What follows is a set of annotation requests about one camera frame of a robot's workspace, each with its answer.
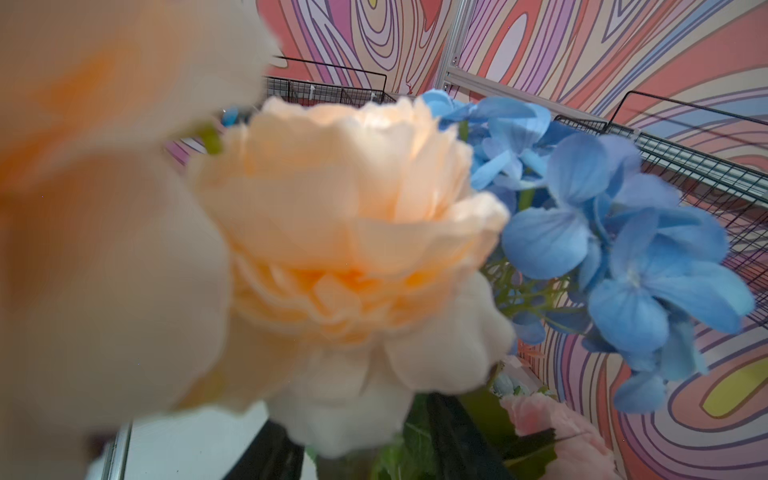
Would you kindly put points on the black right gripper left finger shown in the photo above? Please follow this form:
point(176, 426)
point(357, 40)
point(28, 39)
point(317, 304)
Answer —
point(270, 456)

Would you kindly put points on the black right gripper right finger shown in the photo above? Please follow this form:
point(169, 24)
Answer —
point(461, 452)

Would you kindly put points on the pink peony flower stem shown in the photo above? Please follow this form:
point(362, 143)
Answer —
point(555, 442)

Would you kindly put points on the cream peach rose bunch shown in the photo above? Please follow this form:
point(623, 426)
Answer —
point(326, 262)

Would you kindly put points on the blue hydrangea flower stem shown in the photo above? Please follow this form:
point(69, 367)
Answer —
point(604, 250)

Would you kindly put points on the black wire basket left wall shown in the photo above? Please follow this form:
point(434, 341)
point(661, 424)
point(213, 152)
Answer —
point(310, 82)

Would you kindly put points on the black wire basket wall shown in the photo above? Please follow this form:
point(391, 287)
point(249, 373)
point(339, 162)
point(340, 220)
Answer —
point(310, 82)
point(735, 194)

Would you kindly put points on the black wire basket back wall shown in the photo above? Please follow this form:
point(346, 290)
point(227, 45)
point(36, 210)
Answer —
point(735, 194)

